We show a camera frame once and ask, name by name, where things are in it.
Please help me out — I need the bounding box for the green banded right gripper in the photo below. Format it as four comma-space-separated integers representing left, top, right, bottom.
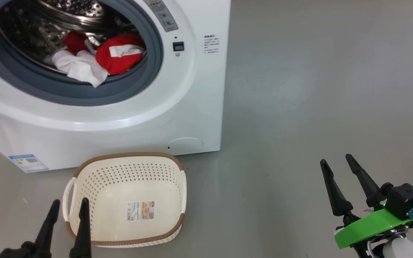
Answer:
320, 154, 413, 258

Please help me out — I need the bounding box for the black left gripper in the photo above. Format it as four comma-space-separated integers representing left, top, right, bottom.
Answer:
0, 197, 92, 258

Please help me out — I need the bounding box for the red garment with white trim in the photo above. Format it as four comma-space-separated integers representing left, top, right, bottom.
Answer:
62, 32, 146, 76

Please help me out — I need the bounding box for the cream perforated laundry basket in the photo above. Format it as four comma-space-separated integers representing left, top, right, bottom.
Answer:
62, 152, 187, 248

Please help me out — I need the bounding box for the white front-load washing machine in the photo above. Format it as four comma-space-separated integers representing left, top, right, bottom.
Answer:
0, 0, 231, 173

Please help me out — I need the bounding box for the steel washing machine drum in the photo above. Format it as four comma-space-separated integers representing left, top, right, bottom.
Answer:
0, 0, 146, 76

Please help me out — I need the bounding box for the blue energy label sticker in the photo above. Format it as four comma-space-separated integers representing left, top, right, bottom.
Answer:
8, 154, 49, 173

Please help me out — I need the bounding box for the round drain filter cover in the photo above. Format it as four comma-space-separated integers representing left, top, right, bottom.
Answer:
167, 138, 204, 153

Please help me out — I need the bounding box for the black text instruction sticker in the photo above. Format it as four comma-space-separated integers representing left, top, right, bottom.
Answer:
203, 34, 222, 54

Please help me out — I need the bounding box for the grey warning sticker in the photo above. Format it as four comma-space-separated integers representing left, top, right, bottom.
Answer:
143, 0, 179, 33

